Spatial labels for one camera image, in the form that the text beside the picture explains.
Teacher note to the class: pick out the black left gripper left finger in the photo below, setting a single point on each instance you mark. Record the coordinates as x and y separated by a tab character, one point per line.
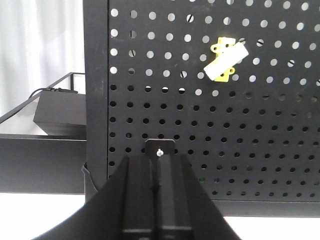
123	209

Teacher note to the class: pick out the grey curtain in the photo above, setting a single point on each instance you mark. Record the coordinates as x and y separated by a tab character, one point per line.
40	41

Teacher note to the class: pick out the black box on desk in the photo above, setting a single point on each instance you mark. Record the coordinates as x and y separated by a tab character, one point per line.
61	114

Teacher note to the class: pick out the yellow base white knob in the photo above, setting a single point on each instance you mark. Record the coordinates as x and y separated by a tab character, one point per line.
228	53

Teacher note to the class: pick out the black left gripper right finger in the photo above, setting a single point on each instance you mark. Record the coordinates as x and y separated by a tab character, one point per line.
184	210

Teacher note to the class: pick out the black perforated pegboard panel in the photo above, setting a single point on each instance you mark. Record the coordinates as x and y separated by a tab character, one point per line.
253	142

